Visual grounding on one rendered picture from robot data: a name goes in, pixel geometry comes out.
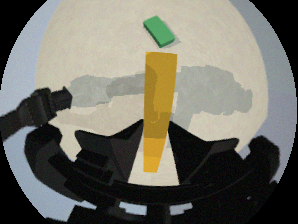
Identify green rectangular block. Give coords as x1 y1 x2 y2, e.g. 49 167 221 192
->
144 16 176 48

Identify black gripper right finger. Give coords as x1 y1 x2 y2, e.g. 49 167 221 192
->
168 120 239 185

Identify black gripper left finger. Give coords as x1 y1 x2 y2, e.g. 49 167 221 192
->
74 120 144 183

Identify yellow bar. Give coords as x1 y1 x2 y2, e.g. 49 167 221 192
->
142 52 178 173

